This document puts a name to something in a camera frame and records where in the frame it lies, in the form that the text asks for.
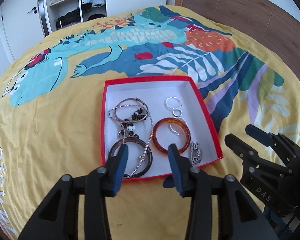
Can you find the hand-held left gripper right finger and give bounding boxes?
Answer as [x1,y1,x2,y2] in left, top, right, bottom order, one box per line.
[168,143,278,240]

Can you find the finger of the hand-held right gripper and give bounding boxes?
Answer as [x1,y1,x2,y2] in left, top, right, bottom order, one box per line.
[245,124,300,165]
[224,133,293,178]

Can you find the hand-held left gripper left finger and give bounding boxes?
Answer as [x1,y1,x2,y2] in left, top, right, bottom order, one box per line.
[17,144,129,240]

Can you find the silver chain necklace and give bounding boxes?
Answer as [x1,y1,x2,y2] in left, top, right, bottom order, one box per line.
[108,106,155,179]

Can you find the amber resin bangle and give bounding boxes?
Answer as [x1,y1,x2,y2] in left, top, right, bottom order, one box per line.
[152,117,191,155]

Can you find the brown beaded bracelet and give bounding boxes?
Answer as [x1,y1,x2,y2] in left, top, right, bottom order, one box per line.
[117,107,150,140]

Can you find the twisted silver hoop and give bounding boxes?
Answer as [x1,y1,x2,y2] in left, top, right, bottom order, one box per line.
[168,124,188,136]
[165,96,184,111]

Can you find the thin copper bangle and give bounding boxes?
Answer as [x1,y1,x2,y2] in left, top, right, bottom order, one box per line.
[114,97,150,123]

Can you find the red jewelry box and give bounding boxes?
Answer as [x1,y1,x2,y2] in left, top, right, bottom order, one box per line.
[100,75,224,182]

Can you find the dark brown bangle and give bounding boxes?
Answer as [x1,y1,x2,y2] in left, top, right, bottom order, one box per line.
[109,138,154,178]

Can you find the yellow printed dinosaur blanket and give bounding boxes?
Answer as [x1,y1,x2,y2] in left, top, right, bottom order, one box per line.
[0,5,300,240]

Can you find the wooden headboard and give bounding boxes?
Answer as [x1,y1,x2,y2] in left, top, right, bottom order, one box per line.
[176,0,300,93]

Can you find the black cap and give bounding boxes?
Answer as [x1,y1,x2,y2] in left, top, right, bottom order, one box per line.
[87,13,107,22]

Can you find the folded dark clothes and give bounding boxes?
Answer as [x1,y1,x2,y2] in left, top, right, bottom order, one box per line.
[56,6,82,30]

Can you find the white door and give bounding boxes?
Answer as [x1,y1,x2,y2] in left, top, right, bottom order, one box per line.
[0,0,44,60]

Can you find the chrome vertical bar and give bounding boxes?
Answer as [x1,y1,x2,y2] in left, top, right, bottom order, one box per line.
[37,0,50,35]

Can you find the black white beaded keychain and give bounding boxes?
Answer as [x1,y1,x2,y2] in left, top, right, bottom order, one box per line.
[189,141,204,166]

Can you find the black cable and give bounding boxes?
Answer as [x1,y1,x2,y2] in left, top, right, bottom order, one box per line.
[281,212,300,239]

